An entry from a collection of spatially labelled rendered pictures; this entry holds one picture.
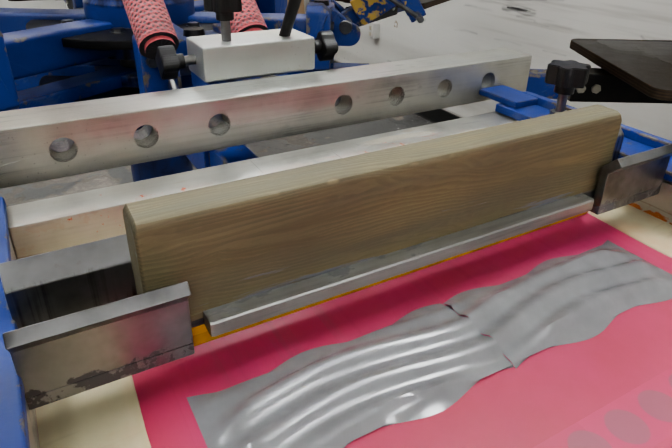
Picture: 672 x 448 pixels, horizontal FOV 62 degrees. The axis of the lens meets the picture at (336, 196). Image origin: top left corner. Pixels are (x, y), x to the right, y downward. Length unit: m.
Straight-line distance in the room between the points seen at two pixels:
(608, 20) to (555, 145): 2.30
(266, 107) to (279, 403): 0.32
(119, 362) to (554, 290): 0.29
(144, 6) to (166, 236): 0.50
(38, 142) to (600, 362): 0.45
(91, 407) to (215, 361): 0.07
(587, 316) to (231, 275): 0.24
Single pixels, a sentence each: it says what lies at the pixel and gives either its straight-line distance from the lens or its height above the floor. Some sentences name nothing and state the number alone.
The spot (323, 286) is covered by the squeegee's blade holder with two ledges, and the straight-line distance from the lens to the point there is 0.35.
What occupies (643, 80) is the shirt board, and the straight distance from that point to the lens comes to 1.10.
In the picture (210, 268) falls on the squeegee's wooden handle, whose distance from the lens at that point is 0.32.
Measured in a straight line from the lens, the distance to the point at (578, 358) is 0.39.
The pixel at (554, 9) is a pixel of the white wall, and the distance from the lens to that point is 2.92.
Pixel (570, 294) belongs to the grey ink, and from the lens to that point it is 0.44.
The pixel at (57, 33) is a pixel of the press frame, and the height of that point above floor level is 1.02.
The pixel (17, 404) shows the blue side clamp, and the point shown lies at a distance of 0.30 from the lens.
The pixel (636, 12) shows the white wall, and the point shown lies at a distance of 2.67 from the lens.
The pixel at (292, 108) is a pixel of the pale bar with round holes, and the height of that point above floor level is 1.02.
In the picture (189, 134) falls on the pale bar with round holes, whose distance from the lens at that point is 0.54.
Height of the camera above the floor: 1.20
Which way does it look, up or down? 27 degrees down
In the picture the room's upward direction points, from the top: 1 degrees clockwise
